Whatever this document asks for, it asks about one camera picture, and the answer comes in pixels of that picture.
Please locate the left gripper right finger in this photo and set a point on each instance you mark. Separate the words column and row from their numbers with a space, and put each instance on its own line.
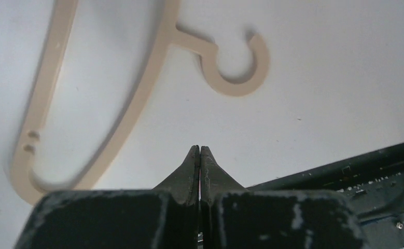
column 235, row 217

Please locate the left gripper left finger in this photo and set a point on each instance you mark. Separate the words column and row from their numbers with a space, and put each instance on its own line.
column 163, row 217

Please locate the beige plastic hanger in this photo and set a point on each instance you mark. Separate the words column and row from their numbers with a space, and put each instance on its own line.
column 167, row 35

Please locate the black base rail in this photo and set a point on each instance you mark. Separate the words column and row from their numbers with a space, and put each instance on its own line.
column 373, row 183

